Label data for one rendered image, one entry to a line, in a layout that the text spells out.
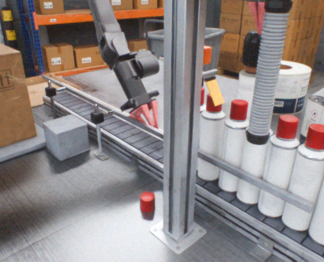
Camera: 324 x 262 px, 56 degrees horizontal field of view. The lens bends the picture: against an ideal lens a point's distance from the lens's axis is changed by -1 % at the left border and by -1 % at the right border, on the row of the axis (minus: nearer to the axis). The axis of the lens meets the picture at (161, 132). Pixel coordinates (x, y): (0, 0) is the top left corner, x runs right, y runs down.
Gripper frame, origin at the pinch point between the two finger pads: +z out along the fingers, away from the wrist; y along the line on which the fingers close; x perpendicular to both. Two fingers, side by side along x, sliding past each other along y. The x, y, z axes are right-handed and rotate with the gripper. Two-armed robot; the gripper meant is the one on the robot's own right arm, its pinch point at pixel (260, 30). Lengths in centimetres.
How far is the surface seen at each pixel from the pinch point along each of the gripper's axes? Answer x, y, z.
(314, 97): 0.8, -15.7, 12.7
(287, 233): 24.1, -24.1, 30.7
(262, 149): 21.5, -15.5, 17.3
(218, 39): -216, 171, 53
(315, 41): -367, 122, 70
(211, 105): 21.2, -2.7, 12.1
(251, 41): -4.6, 4.8, 3.9
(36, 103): 25, 86, 35
